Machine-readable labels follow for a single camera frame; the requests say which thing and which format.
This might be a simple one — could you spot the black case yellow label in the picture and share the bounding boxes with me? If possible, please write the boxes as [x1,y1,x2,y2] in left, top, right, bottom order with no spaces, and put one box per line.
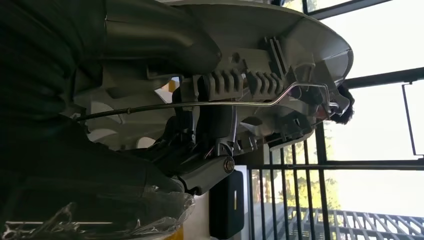
[208,170,245,240]

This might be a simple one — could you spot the black railing bars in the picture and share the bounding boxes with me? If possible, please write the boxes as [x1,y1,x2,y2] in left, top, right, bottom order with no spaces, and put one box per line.
[246,140,332,240]

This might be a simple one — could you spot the person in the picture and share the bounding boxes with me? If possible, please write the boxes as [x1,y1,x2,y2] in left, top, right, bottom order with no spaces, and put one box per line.
[329,84,356,126]

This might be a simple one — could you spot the black window frame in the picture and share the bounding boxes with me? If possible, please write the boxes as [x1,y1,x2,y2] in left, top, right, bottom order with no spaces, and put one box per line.
[248,0,424,173]

